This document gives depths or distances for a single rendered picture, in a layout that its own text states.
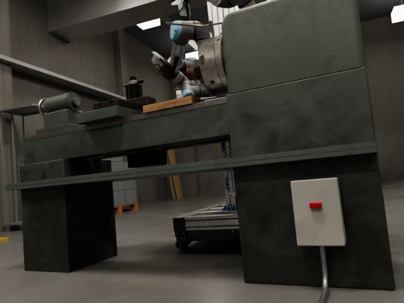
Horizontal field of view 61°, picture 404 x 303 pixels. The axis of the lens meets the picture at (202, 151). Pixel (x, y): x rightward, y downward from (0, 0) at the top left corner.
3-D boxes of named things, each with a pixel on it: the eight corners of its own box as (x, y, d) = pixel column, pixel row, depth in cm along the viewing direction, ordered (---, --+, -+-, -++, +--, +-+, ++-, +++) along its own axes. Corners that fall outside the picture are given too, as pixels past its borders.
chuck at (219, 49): (246, 90, 201) (236, 35, 196) (228, 95, 173) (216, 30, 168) (240, 91, 202) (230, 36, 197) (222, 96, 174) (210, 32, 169)
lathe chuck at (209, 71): (240, 91, 202) (230, 36, 197) (222, 96, 174) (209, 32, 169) (226, 94, 206) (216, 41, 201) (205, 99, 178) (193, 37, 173)
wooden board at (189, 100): (219, 112, 206) (219, 106, 206) (192, 103, 174) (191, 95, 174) (176, 120, 219) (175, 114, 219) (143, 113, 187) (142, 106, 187)
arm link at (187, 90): (201, 91, 215) (197, 82, 222) (183, 92, 212) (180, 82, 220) (199, 101, 220) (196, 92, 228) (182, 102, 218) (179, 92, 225)
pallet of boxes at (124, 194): (103, 211, 702) (100, 153, 711) (138, 209, 675) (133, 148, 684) (61, 220, 589) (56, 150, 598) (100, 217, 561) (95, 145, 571)
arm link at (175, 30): (184, 79, 264) (196, 32, 213) (165, 79, 260) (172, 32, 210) (182, 65, 268) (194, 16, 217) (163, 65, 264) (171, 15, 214)
